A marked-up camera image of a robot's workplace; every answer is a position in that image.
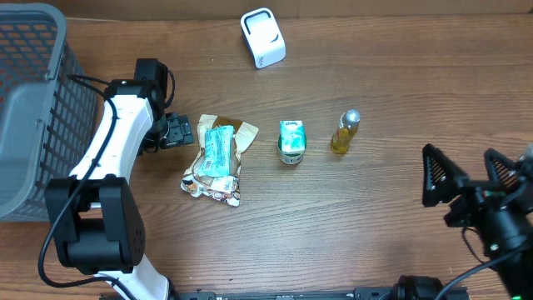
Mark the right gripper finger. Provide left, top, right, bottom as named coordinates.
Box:
left=422, top=143, right=470, bottom=207
left=484, top=148, right=520, bottom=192

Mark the teal tissue packet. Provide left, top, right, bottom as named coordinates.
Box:
left=199, top=125, right=236, bottom=178

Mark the brown white snack bag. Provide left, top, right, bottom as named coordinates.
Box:
left=181, top=114, right=258, bottom=207

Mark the yellow dish soap bottle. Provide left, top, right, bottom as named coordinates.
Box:
left=330, top=109, right=361, bottom=154

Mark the small teal carton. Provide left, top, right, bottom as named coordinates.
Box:
left=280, top=120, right=306, bottom=154

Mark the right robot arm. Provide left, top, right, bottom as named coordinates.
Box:
left=422, top=143, right=532, bottom=299

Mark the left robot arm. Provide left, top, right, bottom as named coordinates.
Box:
left=37, top=58, right=193, bottom=299

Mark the grey plastic shopping basket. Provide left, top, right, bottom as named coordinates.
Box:
left=1, top=3, right=97, bottom=222

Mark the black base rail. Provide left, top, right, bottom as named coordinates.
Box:
left=170, top=276, right=444, bottom=300

